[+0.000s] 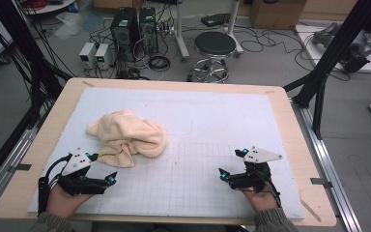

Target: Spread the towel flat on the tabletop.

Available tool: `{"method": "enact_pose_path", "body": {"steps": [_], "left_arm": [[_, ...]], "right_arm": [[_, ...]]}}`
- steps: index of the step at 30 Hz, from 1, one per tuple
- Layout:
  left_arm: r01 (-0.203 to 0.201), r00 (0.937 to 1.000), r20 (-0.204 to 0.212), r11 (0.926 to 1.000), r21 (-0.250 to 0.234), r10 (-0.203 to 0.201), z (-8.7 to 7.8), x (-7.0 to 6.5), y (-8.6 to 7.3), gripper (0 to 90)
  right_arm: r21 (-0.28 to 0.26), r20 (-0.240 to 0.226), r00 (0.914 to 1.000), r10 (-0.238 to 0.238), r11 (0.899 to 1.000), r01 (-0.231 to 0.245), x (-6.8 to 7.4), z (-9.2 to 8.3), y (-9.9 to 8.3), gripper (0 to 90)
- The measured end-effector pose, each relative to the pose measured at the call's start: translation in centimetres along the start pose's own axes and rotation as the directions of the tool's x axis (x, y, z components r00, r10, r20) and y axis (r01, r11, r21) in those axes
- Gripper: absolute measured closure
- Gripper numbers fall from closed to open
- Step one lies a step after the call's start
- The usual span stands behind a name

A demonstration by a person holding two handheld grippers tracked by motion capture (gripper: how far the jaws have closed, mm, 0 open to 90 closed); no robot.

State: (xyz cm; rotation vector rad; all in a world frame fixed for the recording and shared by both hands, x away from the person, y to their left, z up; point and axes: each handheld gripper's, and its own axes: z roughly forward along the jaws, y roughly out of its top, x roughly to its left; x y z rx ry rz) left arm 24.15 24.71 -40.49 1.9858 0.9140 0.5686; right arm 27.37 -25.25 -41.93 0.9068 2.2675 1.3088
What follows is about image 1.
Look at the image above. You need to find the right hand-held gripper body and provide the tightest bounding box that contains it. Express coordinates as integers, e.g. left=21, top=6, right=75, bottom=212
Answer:
left=228, top=145, right=284, bottom=193

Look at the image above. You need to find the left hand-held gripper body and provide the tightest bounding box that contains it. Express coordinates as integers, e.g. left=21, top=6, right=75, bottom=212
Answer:
left=57, top=148, right=109, bottom=196

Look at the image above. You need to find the beige terry towel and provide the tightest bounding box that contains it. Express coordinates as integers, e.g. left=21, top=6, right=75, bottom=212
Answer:
left=86, top=108, right=168, bottom=168

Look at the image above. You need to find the person's left hand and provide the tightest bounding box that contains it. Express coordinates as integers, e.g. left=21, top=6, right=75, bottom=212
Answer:
left=46, top=185, right=95, bottom=218

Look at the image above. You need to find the person's right hand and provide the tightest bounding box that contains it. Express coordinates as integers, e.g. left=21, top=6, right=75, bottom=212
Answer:
left=241, top=188, right=279, bottom=213

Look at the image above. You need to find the white grid mat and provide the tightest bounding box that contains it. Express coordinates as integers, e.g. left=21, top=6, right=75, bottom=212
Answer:
left=27, top=86, right=306, bottom=220

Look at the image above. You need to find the grey metal clamp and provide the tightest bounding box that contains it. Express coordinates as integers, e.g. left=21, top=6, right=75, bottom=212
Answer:
left=310, top=177, right=333, bottom=189
left=8, top=162, right=33, bottom=172

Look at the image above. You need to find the white power supply unit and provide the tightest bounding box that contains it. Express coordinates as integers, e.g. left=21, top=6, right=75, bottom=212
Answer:
left=95, top=43, right=112, bottom=71
left=78, top=42, right=97, bottom=70

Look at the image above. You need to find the black round stool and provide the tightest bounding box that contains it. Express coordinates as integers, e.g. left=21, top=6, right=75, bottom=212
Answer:
left=191, top=31, right=239, bottom=84

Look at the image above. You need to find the white base board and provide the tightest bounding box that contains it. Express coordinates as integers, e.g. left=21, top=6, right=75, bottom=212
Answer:
left=294, top=23, right=371, bottom=74

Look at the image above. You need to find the large black computer tower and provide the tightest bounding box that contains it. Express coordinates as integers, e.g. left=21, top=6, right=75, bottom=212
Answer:
left=110, top=7, right=141, bottom=62

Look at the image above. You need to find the clear plastic bag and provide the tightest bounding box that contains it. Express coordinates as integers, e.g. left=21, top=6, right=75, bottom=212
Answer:
left=52, top=12, right=105, bottom=41

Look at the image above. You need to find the white metal stand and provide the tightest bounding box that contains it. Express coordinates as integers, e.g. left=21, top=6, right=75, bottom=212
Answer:
left=173, top=0, right=244, bottom=62

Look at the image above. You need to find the flat black device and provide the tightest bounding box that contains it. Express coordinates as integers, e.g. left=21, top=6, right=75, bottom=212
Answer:
left=200, top=13, right=232, bottom=28

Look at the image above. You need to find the narrow black computer tower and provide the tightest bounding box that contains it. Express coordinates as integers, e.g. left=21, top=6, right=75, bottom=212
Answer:
left=138, top=7, right=159, bottom=54

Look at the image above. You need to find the brown cardboard box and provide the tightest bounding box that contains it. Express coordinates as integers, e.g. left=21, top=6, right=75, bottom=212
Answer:
left=249, top=0, right=307, bottom=31

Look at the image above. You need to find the round white table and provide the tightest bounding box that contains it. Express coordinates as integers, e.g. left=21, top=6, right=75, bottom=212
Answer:
left=21, top=0, right=77, bottom=15

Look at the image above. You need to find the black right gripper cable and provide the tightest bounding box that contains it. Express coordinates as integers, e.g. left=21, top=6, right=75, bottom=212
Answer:
left=262, top=172, right=283, bottom=208

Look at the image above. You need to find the aluminium rail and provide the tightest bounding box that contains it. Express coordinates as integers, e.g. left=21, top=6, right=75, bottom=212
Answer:
left=291, top=98, right=363, bottom=232
left=0, top=129, right=39, bottom=220

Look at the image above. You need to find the coiled black cable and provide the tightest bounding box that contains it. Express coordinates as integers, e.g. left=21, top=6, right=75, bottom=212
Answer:
left=147, top=54, right=172, bottom=73

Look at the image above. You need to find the black metal frame with cables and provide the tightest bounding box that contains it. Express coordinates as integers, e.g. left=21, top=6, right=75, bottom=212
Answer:
left=0, top=0, right=73, bottom=194

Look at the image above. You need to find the black metal frame post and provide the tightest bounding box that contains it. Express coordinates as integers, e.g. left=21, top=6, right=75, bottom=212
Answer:
left=283, top=0, right=371, bottom=140

